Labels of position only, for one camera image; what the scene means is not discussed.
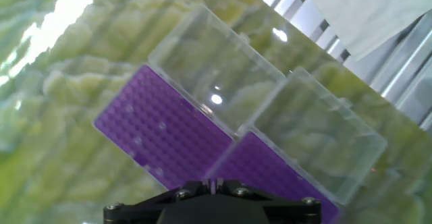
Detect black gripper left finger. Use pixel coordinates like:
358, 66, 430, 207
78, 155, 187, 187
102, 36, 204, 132
103, 179, 213, 224

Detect green marble pattern mat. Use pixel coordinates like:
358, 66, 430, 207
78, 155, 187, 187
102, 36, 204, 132
0, 0, 432, 224

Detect purple pipette tip box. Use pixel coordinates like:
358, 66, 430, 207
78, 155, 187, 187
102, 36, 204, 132
92, 4, 286, 190
204, 67, 388, 224

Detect white paper sheet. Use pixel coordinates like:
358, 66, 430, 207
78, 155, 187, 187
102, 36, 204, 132
298, 0, 432, 61

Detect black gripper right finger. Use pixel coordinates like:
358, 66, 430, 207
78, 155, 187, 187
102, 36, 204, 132
215, 179, 322, 224

